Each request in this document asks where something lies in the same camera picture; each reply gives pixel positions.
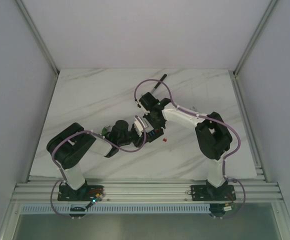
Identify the black fuse box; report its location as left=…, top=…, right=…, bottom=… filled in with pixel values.
left=146, top=128, right=164, bottom=143

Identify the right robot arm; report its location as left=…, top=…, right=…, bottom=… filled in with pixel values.
left=138, top=95, right=233, bottom=201

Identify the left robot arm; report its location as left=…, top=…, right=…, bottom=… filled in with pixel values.
left=46, top=116, right=148, bottom=201

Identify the green plastic tap fitting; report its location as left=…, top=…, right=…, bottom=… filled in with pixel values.
left=101, top=125, right=112, bottom=137

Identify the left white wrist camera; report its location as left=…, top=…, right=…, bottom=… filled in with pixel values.
left=134, top=115, right=149, bottom=137

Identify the claw hammer black handle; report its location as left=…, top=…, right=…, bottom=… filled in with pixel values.
left=150, top=74, right=167, bottom=94

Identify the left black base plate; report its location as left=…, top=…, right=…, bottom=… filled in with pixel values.
left=57, top=184, right=104, bottom=202

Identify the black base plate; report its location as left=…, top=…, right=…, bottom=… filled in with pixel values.
left=57, top=184, right=104, bottom=202
left=190, top=184, right=237, bottom=202

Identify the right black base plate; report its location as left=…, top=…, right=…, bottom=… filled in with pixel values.
left=190, top=184, right=237, bottom=202

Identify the aluminium rail base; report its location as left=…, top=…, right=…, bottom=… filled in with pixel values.
left=11, top=177, right=283, bottom=204

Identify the white slotted cable duct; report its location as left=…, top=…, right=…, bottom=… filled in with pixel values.
left=19, top=204, right=236, bottom=215

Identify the right aluminium frame post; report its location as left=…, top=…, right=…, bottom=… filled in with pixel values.
left=233, top=0, right=280, bottom=78

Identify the aluminium frame post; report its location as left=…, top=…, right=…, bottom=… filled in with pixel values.
left=14, top=0, right=60, bottom=77
left=233, top=0, right=280, bottom=78

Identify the left aluminium frame post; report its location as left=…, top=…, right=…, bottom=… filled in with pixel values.
left=14, top=0, right=60, bottom=77

